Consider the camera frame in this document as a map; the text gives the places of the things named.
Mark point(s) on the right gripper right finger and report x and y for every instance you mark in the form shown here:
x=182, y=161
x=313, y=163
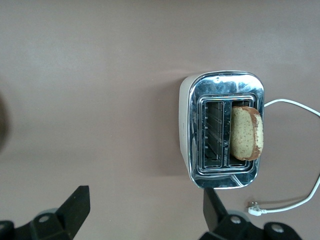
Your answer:
x=217, y=215

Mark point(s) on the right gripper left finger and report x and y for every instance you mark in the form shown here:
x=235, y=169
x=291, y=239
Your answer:
x=72, y=212

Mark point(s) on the brown bread slice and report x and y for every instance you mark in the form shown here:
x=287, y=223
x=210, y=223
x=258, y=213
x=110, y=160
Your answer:
x=243, y=132

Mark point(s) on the cream and chrome toaster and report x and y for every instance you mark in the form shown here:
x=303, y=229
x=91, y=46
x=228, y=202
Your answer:
x=190, y=130

